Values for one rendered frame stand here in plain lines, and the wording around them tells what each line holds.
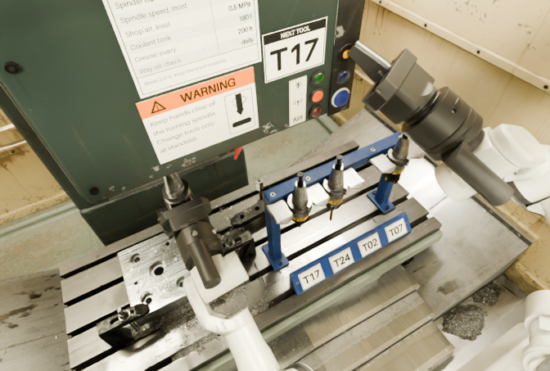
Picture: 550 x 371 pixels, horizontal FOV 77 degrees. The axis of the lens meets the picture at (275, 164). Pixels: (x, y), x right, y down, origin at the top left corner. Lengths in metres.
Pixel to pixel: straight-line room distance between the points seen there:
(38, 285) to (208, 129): 1.29
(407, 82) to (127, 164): 0.40
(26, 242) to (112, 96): 1.58
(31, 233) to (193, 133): 1.56
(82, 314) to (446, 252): 1.23
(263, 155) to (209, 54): 1.49
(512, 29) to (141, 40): 1.04
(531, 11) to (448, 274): 0.86
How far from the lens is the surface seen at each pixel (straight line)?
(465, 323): 1.47
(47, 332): 1.58
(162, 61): 0.43
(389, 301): 1.32
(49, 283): 1.68
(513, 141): 0.56
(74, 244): 1.83
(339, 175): 0.88
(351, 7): 0.52
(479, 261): 1.45
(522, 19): 1.21
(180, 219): 0.82
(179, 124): 0.48
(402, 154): 1.01
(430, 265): 1.44
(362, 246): 1.16
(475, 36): 1.30
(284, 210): 0.88
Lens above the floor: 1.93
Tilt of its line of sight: 47 degrees down
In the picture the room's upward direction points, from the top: 3 degrees counter-clockwise
